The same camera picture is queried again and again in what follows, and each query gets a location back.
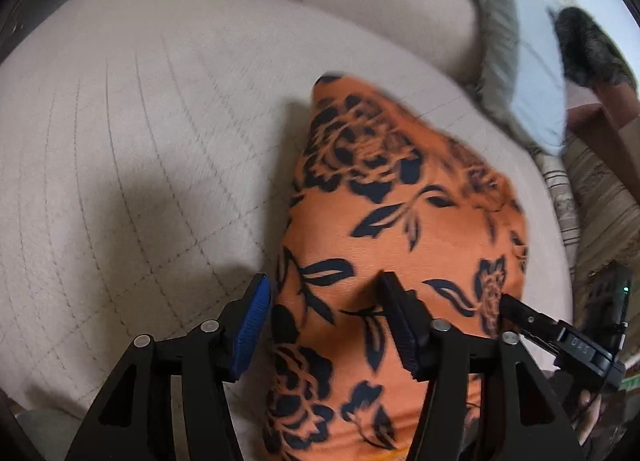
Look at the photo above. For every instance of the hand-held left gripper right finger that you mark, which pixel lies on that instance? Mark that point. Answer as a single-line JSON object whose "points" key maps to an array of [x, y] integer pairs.
{"points": [[400, 321]]}

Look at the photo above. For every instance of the person's right hand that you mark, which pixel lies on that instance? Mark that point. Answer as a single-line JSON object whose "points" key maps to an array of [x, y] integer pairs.
{"points": [[590, 416]]}

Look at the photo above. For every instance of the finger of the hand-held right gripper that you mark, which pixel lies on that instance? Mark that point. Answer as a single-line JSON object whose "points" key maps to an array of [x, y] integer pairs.
{"points": [[530, 316]]}

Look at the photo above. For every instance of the dark furry cushion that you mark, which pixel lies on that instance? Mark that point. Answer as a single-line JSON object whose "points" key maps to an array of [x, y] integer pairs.
{"points": [[590, 51]]}

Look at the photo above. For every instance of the grey blue pillow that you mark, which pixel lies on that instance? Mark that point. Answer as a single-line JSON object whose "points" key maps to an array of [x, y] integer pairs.
{"points": [[520, 71]]}

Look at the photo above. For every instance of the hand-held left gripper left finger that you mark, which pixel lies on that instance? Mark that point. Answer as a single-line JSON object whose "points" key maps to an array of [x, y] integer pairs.
{"points": [[252, 321]]}

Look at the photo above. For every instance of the beige striped sofa fabric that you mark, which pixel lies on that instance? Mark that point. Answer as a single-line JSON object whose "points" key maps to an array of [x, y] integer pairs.
{"points": [[595, 201]]}

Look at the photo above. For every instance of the orange floral garment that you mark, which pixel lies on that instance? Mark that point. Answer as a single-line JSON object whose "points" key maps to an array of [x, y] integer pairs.
{"points": [[400, 221]]}

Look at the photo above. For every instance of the pink quilted mattress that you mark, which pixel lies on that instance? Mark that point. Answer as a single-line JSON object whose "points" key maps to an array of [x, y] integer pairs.
{"points": [[150, 141]]}

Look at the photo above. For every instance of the pink and brown bolster cushion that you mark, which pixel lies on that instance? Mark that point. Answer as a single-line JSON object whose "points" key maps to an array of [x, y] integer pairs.
{"points": [[390, 6]]}

